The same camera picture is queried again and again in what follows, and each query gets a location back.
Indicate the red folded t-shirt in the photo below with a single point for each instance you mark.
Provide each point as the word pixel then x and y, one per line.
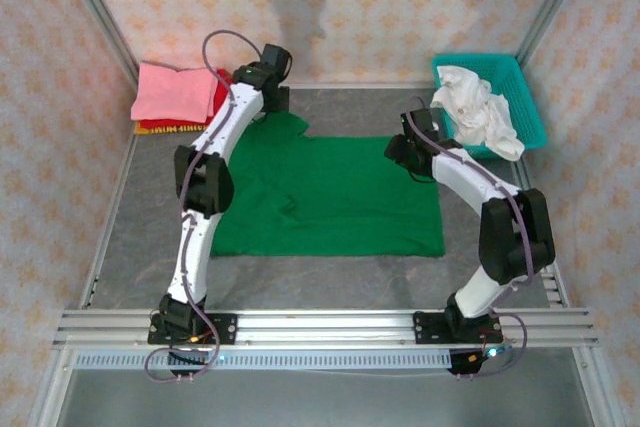
pixel 160 123

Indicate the white crumpled t-shirt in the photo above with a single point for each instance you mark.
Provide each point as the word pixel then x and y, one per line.
pixel 475 112

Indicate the green t-shirt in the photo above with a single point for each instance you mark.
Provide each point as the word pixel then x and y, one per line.
pixel 340 197

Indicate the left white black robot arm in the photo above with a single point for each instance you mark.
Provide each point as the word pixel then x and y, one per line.
pixel 192 257

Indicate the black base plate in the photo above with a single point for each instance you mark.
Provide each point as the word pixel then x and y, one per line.
pixel 227 329
pixel 425 329

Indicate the aluminium frame leg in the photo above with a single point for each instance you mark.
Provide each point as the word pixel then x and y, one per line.
pixel 595 387
pixel 54 387

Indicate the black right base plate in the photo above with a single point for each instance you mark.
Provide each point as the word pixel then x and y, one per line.
pixel 425 329

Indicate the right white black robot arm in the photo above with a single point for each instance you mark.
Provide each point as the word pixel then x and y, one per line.
pixel 470 177

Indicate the yellow printed folded t-shirt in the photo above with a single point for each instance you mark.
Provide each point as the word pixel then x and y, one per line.
pixel 170 130

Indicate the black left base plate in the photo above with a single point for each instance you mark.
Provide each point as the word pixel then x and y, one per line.
pixel 227 329

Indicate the aluminium cross rail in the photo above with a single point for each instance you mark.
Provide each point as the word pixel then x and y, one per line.
pixel 325 327

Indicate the teal plastic basket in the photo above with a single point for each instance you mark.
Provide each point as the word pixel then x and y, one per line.
pixel 525 92

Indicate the black bracket under duct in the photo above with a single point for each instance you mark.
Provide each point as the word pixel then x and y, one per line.
pixel 187 362
pixel 462 364

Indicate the aluminium table side rail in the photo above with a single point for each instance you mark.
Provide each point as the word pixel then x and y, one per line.
pixel 95 277
pixel 556 293

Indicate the pink folded t-shirt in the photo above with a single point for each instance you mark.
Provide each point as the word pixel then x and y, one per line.
pixel 170 92

